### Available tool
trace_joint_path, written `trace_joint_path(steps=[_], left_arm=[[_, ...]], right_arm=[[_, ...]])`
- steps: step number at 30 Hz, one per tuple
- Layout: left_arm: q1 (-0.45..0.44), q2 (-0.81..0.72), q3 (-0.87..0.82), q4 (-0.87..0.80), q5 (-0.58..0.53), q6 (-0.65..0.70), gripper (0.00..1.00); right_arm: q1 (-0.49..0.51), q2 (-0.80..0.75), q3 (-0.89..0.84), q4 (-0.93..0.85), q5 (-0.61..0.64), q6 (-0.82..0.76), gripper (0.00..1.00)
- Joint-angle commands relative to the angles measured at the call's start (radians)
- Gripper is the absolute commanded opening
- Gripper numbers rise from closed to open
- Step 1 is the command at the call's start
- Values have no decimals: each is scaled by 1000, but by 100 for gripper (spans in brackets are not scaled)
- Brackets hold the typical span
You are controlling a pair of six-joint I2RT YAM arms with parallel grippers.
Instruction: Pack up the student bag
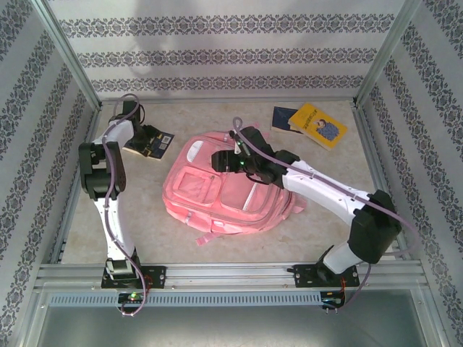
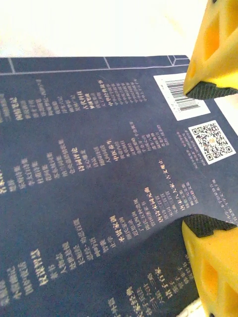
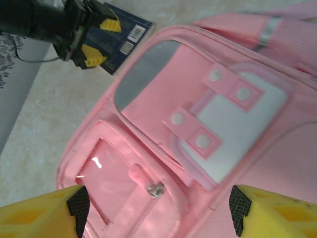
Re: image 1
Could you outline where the dark blue book with barcode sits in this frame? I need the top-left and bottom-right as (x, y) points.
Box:
(122, 124), (175, 160)

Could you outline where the yellow book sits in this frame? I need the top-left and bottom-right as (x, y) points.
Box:
(288, 103), (348, 152)

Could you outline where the pink student backpack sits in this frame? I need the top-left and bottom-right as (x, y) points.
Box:
(161, 132), (307, 249)

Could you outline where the grey metal panel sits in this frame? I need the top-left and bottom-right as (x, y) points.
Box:
(34, 305), (441, 347)

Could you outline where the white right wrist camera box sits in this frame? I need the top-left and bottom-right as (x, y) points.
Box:
(231, 135), (251, 157)

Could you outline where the aluminium side rail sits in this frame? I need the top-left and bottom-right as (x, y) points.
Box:
(352, 103), (412, 261)
(48, 108), (102, 265)

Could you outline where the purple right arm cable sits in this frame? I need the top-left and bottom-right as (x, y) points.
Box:
(231, 116), (417, 315)

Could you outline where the aluminium back rail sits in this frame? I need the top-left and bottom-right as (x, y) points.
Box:
(99, 95), (359, 108)

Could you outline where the aluminium frame post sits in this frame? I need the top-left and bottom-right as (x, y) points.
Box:
(354, 0), (424, 109)
(31, 0), (104, 111)

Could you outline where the aluminium mounting rail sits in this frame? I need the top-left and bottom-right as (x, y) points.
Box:
(34, 262), (424, 290)

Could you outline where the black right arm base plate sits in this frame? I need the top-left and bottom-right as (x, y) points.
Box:
(292, 263), (361, 288)

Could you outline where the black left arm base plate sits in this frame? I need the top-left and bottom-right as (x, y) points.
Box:
(101, 265), (167, 290)

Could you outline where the slotted grey cable duct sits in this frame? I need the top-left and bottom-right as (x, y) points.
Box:
(48, 291), (323, 307)

